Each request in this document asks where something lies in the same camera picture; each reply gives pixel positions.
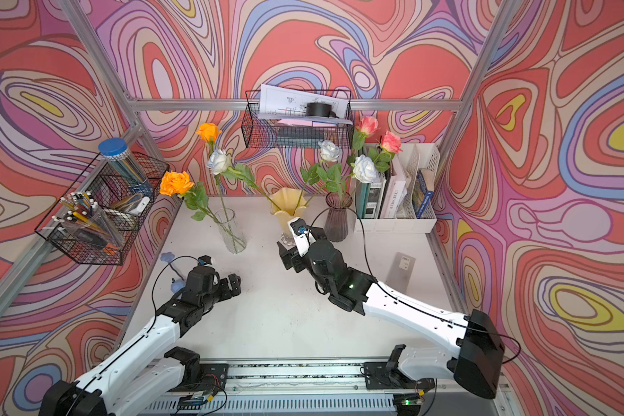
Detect orange rose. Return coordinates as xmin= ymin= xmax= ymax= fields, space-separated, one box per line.
xmin=195 ymin=122 xmax=240 ymax=251
xmin=159 ymin=172 xmax=216 ymax=225

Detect orange rose back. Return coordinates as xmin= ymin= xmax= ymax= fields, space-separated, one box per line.
xmin=195 ymin=122 xmax=240 ymax=251

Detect pink rose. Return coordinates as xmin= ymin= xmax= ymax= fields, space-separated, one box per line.
xmin=347 ymin=116 xmax=379 ymax=165
xmin=369 ymin=131 xmax=402 ymax=173

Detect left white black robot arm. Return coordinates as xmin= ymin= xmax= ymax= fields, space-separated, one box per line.
xmin=39 ymin=263 xmax=242 ymax=415

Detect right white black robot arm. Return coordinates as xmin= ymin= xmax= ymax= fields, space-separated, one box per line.
xmin=277 ymin=239 xmax=505 ymax=400

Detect purple ribbed glass vase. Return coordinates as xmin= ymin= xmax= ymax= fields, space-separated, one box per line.
xmin=324 ymin=192 xmax=353 ymax=243

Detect yellow ruffled glass vase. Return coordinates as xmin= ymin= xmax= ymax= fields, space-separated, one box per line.
xmin=270 ymin=188 xmax=308 ymax=247

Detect clear glass vase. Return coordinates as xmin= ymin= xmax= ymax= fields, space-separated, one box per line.
xmin=214 ymin=208 xmax=247 ymax=254

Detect green folder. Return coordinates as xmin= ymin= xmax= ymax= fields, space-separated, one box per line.
xmin=356 ymin=183 xmax=372 ymax=218

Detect white book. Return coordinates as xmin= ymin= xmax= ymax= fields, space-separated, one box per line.
xmin=380 ymin=155 xmax=409 ymax=219

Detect white desktop file organizer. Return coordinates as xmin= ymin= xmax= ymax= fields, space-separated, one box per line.
xmin=355 ymin=143 xmax=440 ymax=233

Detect black tape roll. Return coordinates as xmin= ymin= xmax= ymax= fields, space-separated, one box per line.
xmin=305 ymin=102 xmax=336 ymax=118

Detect white printed paper sheets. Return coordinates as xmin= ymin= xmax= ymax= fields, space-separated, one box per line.
xmin=258 ymin=84 xmax=350 ymax=119

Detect clear cup of pens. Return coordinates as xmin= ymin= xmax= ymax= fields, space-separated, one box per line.
xmin=52 ymin=192 xmax=125 ymax=251

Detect blue lid pencil jar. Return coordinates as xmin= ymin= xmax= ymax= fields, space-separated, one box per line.
xmin=98 ymin=138 xmax=153 ymax=197

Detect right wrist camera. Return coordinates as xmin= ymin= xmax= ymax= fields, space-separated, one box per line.
xmin=288 ymin=217 xmax=315 ymax=258

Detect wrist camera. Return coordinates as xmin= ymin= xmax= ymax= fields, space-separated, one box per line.
xmin=288 ymin=217 xmax=315 ymax=258
xmin=197 ymin=255 xmax=213 ymax=266

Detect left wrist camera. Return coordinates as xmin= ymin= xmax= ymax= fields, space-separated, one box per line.
xmin=197 ymin=255 xmax=213 ymax=266

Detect black wire wall basket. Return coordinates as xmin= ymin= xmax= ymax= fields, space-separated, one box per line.
xmin=241 ymin=88 xmax=355 ymax=149

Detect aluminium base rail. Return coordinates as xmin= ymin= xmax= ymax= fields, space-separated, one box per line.
xmin=64 ymin=356 xmax=521 ymax=416

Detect black wire pen basket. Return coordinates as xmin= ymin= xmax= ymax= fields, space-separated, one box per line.
xmin=36 ymin=153 xmax=169 ymax=265

